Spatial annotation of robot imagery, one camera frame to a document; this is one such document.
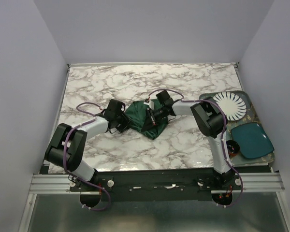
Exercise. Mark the dark green cloth napkin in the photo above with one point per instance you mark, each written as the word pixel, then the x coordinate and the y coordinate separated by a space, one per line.
pixel 141 122

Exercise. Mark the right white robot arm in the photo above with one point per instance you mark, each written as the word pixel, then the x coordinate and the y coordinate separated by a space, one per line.
pixel 211 122

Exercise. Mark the white blue striped plate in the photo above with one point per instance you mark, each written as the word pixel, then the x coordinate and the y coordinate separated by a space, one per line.
pixel 231 104

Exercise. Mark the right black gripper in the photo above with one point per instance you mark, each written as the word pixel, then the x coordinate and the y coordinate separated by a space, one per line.
pixel 154 121

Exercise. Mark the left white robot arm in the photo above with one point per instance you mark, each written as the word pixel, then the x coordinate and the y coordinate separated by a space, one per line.
pixel 67 144

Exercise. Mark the teal oval dish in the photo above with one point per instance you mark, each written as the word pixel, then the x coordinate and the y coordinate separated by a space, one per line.
pixel 253 140

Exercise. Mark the orange black mug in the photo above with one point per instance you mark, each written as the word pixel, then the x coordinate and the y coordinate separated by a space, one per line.
pixel 233 148

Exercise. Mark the green patterned serving tray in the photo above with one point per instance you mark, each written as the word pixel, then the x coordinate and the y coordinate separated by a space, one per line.
pixel 251 116

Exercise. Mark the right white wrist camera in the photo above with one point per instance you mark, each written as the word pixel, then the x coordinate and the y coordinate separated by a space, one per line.
pixel 149 104

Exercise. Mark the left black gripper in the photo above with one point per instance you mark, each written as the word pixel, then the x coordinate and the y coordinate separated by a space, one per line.
pixel 125 123

